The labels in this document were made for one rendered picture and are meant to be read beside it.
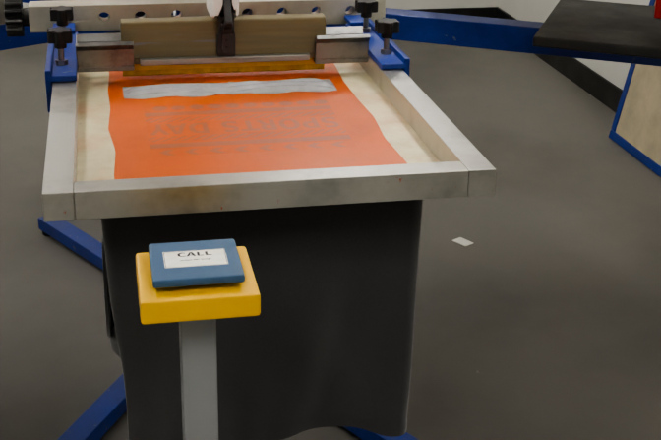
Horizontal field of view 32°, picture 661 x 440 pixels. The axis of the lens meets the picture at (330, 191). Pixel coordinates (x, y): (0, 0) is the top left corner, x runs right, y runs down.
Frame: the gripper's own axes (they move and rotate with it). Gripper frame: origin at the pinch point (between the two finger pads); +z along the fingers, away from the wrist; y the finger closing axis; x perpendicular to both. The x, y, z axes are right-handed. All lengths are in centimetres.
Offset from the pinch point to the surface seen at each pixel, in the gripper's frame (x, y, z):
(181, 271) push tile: -14, 81, 4
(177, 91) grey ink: -9.2, 10.7, 5.3
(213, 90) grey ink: -3.1, 10.4, 5.5
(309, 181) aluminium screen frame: 4, 61, 3
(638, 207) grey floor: 160, -145, 102
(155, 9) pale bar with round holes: -10.8, -20.6, -1.4
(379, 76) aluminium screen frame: 25.3, 11.1, 4.0
